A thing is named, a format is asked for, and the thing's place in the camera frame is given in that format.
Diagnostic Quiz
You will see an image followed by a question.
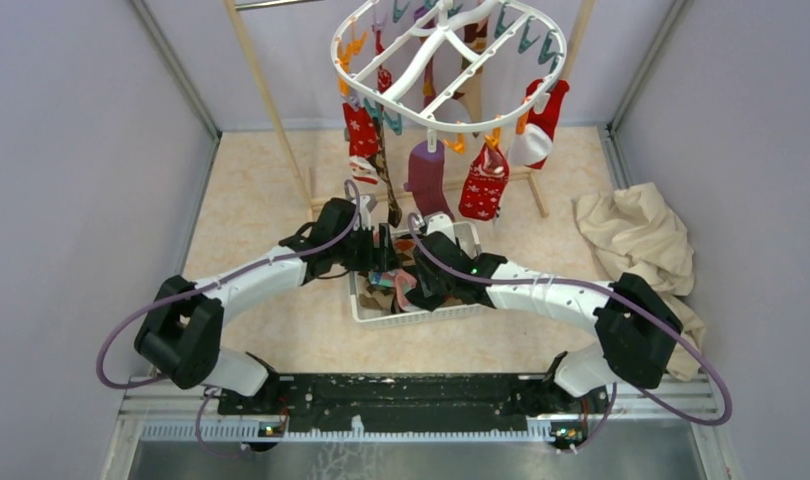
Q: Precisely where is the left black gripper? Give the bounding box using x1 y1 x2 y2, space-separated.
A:
332 222 401 271

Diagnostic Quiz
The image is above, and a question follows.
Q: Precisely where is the white perforated plastic basket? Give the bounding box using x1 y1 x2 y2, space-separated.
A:
347 221 486 329

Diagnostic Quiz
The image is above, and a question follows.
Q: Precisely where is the red white patterned sock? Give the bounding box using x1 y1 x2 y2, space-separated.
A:
458 142 510 221

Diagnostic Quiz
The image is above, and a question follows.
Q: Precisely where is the black sock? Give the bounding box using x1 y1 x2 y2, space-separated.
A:
395 266 461 312

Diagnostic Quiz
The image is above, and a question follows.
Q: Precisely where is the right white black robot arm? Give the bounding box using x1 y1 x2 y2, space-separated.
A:
415 233 683 412

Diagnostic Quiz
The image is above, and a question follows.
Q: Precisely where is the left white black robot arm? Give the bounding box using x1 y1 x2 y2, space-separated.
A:
134 194 396 414

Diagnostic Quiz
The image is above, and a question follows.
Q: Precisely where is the white oval clip hanger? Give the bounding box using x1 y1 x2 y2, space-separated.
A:
329 1 576 134

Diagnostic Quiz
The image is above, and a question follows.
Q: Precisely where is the maroon sock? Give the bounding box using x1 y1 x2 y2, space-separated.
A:
403 141 455 219

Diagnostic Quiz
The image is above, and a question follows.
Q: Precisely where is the red snowflake sock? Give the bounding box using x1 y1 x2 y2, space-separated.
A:
343 102 380 185

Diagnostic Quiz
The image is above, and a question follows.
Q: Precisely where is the cream crumpled cloth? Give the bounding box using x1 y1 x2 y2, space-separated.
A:
573 183 706 351

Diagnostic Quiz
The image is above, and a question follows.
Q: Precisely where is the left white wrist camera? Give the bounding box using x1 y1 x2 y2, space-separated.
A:
353 194 378 231

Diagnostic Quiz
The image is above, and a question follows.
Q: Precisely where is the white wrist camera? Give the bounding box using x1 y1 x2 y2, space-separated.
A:
422 212 481 257
353 194 378 231

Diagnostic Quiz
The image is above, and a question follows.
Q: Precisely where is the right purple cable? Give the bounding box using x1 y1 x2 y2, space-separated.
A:
406 211 735 455

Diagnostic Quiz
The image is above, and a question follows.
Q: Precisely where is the purple cable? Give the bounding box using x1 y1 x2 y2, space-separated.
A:
406 211 735 455
95 178 363 460

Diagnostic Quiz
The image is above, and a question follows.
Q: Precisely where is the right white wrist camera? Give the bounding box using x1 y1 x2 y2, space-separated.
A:
422 212 481 257

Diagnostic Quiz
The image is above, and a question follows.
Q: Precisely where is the wooden rack frame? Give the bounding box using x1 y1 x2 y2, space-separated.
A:
222 0 598 223

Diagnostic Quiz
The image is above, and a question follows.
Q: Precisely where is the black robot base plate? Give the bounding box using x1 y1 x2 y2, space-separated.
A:
217 373 608 434

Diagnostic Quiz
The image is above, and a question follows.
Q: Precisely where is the aluminium rail front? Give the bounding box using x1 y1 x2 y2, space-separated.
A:
119 374 722 443

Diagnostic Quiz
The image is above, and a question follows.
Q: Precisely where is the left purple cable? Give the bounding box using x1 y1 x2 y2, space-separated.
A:
95 178 363 460

